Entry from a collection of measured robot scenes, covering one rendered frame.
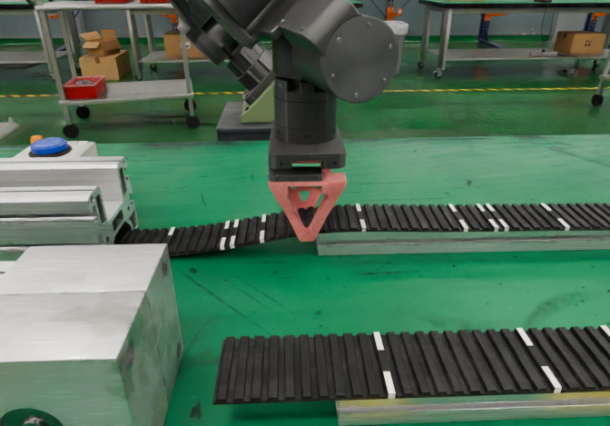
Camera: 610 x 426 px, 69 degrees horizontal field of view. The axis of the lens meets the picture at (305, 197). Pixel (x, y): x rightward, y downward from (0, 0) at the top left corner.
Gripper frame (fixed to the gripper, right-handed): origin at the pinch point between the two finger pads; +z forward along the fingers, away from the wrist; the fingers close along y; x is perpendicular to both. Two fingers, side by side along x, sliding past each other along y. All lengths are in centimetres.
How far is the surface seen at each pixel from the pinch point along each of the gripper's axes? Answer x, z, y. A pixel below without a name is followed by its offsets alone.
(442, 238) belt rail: 14.0, 1.8, 1.2
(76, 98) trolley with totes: -148, 53, -270
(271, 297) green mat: -3.3, 3.1, 8.2
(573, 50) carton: 325, 54, -479
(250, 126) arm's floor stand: -8.9, 3.1, -41.7
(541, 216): 24.3, -0.1, 0.3
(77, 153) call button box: -27.4, -2.9, -12.5
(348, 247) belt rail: 4.2, 2.2, 1.9
